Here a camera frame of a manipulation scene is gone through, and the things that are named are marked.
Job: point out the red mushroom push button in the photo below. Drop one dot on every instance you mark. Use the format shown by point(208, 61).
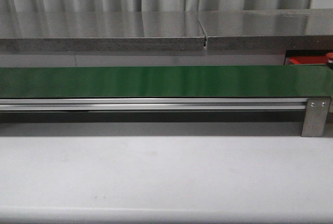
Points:
point(329, 57)

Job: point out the red plastic bin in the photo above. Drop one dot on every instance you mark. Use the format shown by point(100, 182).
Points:
point(311, 60)

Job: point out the green conveyor belt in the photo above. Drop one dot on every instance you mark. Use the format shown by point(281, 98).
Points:
point(178, 81)

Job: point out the right steel counter top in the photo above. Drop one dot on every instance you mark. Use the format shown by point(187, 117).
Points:
point(280, 29)

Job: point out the steel counter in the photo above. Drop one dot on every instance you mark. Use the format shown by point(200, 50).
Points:
point(280, 29)
point(100, 31)

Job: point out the left steel counter top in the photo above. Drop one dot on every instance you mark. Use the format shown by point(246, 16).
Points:
point(100, 31)

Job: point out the steel conveyor support bracket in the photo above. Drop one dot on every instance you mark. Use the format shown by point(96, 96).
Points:
point(315, 117)

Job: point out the aluminium conveyor side rail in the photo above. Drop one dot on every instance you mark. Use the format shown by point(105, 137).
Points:
point(129, 104)

